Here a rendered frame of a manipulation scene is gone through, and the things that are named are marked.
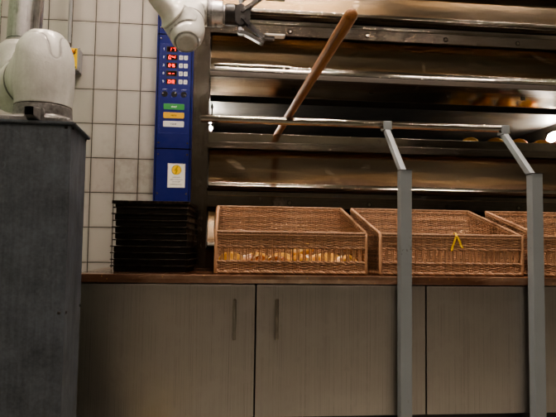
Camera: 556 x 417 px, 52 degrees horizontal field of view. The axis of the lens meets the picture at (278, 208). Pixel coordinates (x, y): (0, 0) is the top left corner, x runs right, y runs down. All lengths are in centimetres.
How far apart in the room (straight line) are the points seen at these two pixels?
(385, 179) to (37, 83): 156
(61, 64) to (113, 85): 95
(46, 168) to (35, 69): 27
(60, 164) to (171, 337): 73
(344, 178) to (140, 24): 113
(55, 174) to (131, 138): 102
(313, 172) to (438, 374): 101
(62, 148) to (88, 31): 120
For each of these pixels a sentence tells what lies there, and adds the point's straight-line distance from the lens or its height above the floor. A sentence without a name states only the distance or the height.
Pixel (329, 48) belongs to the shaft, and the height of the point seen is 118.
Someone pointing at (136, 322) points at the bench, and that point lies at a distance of 201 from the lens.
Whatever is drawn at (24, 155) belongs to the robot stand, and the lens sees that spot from 163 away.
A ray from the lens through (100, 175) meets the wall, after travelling 258.
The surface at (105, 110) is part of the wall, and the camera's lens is 263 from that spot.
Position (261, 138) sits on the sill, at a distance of 257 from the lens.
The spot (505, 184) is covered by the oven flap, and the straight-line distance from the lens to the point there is 284.
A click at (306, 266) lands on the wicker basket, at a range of 205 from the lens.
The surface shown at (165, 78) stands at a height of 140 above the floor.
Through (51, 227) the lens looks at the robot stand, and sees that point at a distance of 160.
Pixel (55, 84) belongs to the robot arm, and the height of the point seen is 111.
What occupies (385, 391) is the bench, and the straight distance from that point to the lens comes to 212.
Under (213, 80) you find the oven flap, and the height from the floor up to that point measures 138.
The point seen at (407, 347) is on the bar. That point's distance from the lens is 205.
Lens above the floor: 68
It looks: 4 degrees up
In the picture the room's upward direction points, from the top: 1 degrees clockwise
